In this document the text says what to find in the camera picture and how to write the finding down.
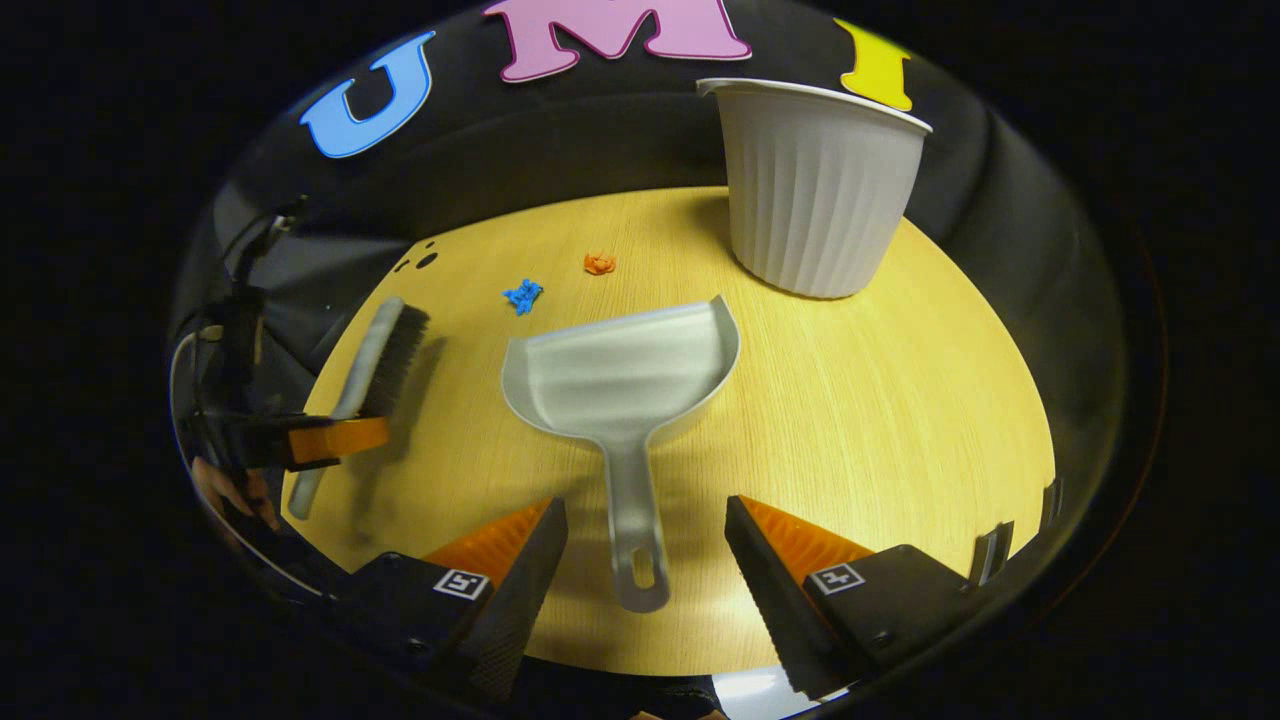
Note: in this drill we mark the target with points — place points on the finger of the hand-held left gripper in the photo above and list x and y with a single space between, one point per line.
340 440

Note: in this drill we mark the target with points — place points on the dark desk edge clamp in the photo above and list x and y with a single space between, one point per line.
1051 503
990 552

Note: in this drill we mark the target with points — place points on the blue paper scrap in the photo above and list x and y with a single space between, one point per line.
523 296

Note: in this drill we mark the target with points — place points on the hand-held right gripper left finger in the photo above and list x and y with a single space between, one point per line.
520 600

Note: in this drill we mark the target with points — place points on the black backdrop cloth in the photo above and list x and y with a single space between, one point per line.
560 140

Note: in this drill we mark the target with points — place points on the white ribbed garbage bin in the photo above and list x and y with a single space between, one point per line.
815 200

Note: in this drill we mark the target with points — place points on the orange paper scrap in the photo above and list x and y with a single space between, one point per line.
599 264

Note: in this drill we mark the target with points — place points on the white plastic dustpan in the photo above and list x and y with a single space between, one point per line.
620 380

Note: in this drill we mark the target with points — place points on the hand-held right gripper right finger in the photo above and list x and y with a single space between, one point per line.
780 610

